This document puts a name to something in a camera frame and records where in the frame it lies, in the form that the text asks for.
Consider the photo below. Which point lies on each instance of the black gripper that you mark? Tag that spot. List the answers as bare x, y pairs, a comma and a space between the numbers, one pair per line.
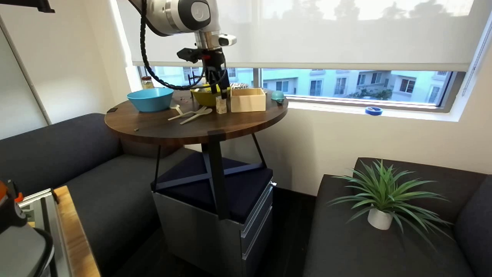
215, 58

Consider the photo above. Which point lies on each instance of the wooden block with blue letter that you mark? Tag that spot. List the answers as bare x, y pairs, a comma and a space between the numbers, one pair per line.
221, 100

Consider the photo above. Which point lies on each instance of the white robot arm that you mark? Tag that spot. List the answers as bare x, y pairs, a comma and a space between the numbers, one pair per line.
177, 12

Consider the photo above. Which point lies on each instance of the wooden block with orange letter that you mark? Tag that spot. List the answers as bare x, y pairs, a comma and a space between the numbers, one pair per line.
221, 109

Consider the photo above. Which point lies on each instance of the light wooden box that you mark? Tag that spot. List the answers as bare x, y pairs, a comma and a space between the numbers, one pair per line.
248, 100

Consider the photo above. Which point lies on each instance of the pale wooden spoon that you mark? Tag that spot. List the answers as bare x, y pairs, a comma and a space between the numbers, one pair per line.
197, 115

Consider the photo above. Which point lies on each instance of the pale wooden knife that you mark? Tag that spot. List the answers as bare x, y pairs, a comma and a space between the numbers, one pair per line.
177, 107

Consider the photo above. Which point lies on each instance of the cream plastic fork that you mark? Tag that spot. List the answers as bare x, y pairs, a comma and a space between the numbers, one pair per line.
180, 114

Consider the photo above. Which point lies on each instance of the small teal cup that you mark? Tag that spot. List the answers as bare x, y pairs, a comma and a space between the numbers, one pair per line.
277, 95

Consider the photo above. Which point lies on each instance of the blue bowl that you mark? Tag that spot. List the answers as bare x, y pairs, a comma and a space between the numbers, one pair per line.
149, 98

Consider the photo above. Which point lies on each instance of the small dark bottle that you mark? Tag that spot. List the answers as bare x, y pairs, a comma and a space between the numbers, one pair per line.
146, 81

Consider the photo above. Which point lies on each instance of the dark navy seat cushion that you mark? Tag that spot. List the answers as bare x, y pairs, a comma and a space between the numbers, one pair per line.
240, 186

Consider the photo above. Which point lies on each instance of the white roller blind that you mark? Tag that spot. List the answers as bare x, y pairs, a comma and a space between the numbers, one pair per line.
332, 31

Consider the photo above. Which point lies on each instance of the grey metal filing cabinet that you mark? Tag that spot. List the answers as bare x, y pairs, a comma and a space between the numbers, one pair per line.
215, 240

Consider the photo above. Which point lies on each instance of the blue tape roll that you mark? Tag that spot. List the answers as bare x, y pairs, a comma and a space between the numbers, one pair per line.
374, 111

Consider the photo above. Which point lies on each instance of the long dark grey sofa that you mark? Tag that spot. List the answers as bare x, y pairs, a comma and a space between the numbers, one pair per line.
77, 169

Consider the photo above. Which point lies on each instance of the green potted plant white pot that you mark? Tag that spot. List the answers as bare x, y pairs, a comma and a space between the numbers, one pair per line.
384, 197

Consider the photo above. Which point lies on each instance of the light wooden board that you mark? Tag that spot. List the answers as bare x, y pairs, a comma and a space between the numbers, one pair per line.
77, 235

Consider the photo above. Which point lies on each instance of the orange and black clamp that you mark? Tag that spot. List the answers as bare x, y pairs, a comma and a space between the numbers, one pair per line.
8, 204

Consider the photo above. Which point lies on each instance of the dark grey sofa with plant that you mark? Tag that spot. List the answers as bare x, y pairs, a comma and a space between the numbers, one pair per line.
409, 246

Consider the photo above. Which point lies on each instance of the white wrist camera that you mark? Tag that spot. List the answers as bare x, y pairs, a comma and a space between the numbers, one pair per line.
226, 38

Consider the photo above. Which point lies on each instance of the black metal table frame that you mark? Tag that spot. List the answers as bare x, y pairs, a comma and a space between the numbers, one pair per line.
215, 174

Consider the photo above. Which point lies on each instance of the window with grey frame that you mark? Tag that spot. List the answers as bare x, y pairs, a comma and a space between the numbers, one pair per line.
354, 84

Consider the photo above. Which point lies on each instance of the black overhead mount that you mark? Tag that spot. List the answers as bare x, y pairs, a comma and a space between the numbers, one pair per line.
31, 4

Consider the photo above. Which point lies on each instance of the silver aluminium frame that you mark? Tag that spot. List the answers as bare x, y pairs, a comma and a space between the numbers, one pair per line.
38, 204

